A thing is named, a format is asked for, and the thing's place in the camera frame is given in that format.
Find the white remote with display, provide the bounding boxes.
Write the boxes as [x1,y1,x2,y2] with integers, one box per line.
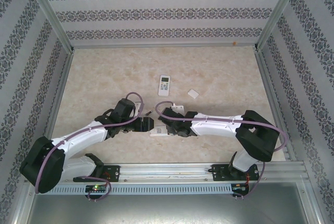
[158,75,171,97]

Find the white battery cover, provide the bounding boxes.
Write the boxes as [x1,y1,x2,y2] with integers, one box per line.
[187,88,200,100]

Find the grey metal sheet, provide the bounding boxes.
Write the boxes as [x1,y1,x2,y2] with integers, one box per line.
[14,182,323,224]

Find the circuit board with green light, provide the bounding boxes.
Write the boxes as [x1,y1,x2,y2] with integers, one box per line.
[85,185,107,193]

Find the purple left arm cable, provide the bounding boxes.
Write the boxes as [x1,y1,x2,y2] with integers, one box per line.
[34,92,145,195]

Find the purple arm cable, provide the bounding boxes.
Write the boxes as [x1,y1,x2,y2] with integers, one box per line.
[34,92,145,195]
[155,100,288,200]

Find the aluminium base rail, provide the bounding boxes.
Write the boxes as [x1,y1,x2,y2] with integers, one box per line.
[104,163,306,183]

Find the black left mount plate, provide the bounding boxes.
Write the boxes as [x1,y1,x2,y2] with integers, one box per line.
[103,165,121,183]

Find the black mount plate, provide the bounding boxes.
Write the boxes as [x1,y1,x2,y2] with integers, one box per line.
[211,163,259,182]
[103,165,121,183]

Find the black right mount plate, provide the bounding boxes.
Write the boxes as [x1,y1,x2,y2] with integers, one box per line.
[211,163,259,182]

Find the slotted grey cable duct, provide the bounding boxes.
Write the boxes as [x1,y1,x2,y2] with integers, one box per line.
[56,183,233,195]

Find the aluminium side rail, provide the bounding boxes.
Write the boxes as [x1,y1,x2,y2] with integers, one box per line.
[253,46,298,162]
[41,49,75,157]

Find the short purple cable loop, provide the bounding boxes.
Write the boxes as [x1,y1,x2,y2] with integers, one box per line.
[88,180,112,202]

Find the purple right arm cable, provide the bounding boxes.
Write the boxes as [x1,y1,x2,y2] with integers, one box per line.
[155,100,288,200]

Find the aluminium frame post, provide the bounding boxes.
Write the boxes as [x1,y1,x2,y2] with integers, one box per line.
[256,0,305,51]
[22,0,75,52]

